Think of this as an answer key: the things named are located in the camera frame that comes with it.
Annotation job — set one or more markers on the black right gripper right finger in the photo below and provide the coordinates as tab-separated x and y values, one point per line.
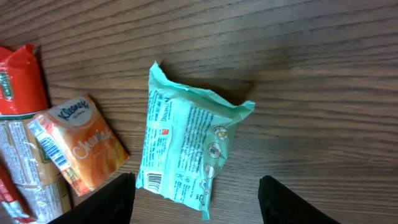
280	205

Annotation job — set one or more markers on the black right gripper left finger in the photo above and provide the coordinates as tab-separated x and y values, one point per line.
111	204

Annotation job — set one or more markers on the small orange box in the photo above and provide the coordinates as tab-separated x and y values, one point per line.
79	141

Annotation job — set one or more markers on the teal snack packet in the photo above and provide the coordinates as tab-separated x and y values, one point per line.
189	134

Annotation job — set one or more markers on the long orange noodle package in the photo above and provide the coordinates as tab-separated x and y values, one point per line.
32	188

